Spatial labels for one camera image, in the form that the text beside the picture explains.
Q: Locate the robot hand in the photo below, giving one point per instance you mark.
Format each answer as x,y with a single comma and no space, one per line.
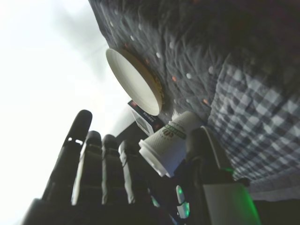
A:
93,175

